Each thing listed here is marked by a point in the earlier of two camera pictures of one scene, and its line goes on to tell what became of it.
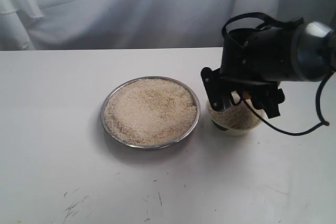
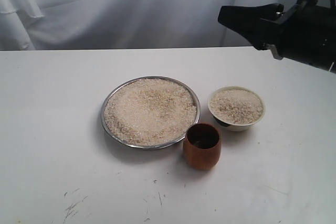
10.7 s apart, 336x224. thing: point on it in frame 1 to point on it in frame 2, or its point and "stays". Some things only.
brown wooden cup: (246, 95) to (202, 146)
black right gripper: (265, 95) to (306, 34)
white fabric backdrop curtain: (102, 10) stays
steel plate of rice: (150, 113) stays
